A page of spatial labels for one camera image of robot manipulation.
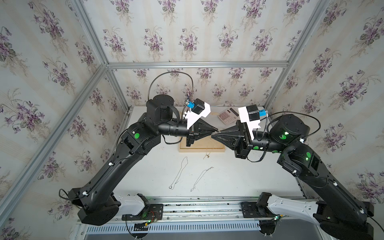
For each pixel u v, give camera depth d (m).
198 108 0.38
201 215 0.73
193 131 0.42
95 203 0.36
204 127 0.46
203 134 0.48
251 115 0.35
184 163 0.91
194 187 0.82
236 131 0.40
